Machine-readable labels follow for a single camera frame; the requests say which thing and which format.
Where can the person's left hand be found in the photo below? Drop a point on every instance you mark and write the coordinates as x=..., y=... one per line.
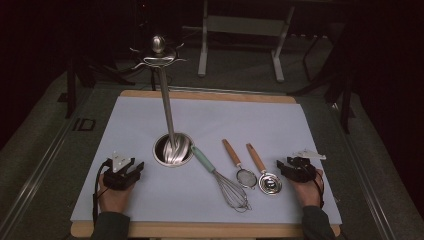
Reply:
x=113, y=200

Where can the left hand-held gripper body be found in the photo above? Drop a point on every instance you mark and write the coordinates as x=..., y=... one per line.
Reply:
x=116, y=161

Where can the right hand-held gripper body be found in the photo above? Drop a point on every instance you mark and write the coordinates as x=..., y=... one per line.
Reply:
x=300, y=170

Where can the white metal stand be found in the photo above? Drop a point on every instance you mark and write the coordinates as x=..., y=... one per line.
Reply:
x=243, y=26

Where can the pale blue table mat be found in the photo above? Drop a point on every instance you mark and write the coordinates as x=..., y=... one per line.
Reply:
x=200, y=193

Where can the steel utensil rack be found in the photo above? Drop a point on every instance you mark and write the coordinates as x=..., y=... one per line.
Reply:
x=166, y=106

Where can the dark metal stand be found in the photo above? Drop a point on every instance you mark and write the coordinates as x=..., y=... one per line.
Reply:
x=71, y=90
x=345, y=106

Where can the black floor bracket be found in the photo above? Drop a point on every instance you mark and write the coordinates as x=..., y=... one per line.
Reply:
x=76, y=124

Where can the person's right hand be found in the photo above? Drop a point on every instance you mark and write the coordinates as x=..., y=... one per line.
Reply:
x=310, y=193

